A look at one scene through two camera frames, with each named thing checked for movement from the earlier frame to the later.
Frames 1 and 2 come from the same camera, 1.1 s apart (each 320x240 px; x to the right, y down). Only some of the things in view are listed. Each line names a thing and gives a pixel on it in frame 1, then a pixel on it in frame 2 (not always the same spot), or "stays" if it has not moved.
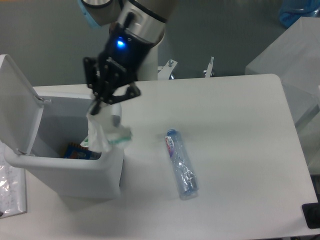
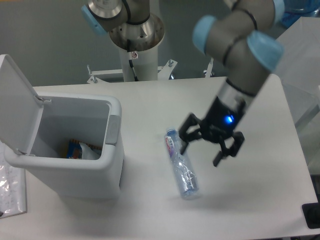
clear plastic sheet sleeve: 13,192 stays
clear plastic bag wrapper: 105,130 → 88,153
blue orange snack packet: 75,151 stays
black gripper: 103,75 → 221,120
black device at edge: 311,213 stays
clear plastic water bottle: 184,175 stays
